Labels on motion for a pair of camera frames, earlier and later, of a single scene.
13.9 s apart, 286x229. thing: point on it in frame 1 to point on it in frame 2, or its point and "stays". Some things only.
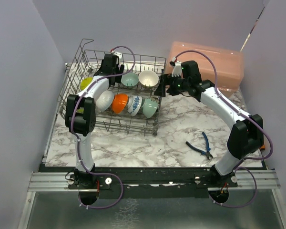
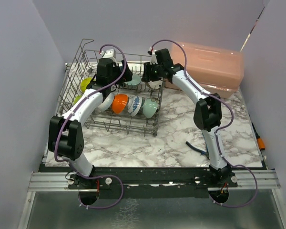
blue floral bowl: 134,105 stays
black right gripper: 160,91 to 147,73
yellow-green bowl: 85,82 stays
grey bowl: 105,100 stays
